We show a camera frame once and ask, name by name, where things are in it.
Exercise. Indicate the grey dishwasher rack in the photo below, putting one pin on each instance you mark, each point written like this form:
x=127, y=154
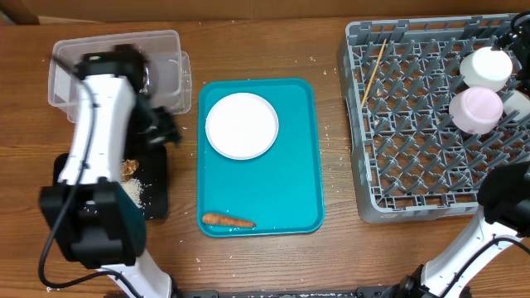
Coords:
x=409, y=161

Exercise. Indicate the wooden chopstick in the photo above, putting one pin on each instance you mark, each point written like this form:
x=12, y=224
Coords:
x=374, y=72

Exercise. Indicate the white cup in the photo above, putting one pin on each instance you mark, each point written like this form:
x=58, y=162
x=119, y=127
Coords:
x=517, y=102

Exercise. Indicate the large white plate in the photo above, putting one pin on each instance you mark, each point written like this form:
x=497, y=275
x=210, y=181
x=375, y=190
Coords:
x=242, y=126

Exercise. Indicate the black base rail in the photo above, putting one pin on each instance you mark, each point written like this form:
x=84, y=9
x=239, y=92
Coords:
x=360, y=292

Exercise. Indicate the carrot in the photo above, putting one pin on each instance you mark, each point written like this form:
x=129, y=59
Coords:
x=223, y=220

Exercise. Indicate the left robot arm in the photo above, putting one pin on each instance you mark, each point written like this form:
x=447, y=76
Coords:
x=96, y=229

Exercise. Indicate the clear plastic bin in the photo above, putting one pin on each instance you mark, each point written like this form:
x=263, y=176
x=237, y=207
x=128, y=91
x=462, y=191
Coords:
x=149, y=43

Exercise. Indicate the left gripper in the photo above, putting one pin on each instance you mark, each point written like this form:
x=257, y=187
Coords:
x=168, y=129

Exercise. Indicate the brown food scrap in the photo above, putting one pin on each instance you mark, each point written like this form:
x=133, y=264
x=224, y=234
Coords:
x=128, y=168

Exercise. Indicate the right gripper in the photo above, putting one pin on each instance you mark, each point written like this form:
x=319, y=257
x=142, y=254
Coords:
x=522, y=45

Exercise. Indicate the pile of white rice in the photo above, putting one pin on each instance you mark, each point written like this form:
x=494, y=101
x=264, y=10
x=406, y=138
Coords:
x=134, y=188

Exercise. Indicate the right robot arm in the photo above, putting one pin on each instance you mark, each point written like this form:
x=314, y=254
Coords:
x=449, y=273

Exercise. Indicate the black plastic tray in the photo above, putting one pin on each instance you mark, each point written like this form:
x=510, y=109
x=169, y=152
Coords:
x=155, y=186

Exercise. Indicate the teal serving tray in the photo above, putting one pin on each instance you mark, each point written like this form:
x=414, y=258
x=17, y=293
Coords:
x=282, y=190

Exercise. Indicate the pink white bowl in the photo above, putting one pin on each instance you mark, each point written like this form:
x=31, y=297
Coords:
x=476, y=110

